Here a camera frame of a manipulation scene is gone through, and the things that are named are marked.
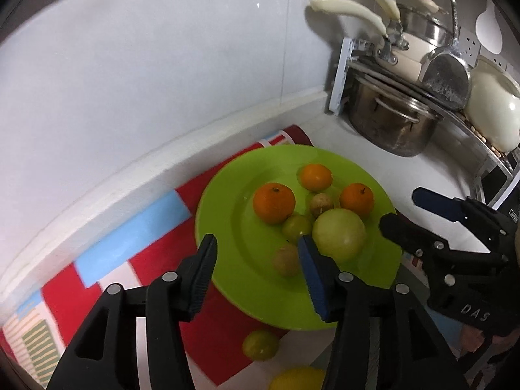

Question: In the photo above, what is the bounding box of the small green citrus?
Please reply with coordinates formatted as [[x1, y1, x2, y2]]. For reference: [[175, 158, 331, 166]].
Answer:
[[242, 329, 280, 361], [281, 214, 313, 242]]

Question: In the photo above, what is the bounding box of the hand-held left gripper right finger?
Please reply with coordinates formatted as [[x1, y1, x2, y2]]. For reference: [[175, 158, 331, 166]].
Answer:
[[297, 236, 468, 390]]

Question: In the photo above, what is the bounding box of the small brown kiwi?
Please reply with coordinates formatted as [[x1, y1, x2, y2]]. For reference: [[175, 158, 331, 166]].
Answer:
[[309, 193, 334, 219]]

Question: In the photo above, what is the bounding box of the colourful patchwork table mat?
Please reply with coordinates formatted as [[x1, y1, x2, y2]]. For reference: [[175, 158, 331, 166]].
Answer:
[[0, 125, 464, 390]]

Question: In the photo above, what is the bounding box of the large steel stockpot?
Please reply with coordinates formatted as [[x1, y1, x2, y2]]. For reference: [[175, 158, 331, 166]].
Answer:
[[347, 71, 445, 158]]

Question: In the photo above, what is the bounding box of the green plate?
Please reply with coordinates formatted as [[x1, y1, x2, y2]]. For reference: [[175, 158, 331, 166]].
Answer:
[[195, 144, 403, 331]]

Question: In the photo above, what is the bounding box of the white wall socket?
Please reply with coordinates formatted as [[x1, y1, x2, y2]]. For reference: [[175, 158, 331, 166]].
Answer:
[[457, 28, 480, 66]]

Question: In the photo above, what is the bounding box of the white steel pot rack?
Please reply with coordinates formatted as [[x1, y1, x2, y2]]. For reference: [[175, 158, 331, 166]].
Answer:
[[328, 36, 520, 212]]

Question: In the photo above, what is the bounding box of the large yellow-green apple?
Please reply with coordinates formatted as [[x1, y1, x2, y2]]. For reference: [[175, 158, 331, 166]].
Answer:
[[269, 367, 328, 390]]

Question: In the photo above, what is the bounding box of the yellowish orange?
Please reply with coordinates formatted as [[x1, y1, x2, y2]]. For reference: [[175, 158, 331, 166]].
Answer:
[[299, 163, 334, 191]]

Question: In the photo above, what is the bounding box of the person's right hand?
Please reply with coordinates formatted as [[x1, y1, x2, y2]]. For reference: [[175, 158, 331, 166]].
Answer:
[[458, 325, 520, 360]]

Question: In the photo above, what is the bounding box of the white ceramic kettle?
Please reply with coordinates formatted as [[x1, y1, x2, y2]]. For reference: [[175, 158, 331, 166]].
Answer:
[[463, 55, 520, 153]]

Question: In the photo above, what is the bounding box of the steel strainer ladle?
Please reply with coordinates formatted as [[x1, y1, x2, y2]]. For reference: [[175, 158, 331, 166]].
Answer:
[[418, 0, 472, 110]]

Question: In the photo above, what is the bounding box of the white rice spoon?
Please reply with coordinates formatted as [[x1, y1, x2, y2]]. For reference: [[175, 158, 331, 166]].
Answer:
[[475, 0, 520, 55]]

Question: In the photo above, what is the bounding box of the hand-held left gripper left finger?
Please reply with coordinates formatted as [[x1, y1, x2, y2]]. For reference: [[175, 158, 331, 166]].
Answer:
[[46, 233, 219, 390]]

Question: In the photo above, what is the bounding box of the large green apple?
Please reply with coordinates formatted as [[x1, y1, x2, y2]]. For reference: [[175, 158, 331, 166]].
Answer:
[[312, 208, 367, 261]]

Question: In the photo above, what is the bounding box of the orange mandarin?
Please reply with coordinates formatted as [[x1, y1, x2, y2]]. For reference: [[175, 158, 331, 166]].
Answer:
[[253, 183, 296, 224], [339, 183, 375, 216]]

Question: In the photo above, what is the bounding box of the steel saucepan cream handle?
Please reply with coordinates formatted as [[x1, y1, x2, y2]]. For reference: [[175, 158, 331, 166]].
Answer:
[[333, 0, 456, 49]]

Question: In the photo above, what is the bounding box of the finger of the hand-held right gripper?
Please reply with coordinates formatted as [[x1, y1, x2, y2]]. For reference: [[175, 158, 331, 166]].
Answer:
[[412, 187, 513, 236], [379, 213, 504, 269]]

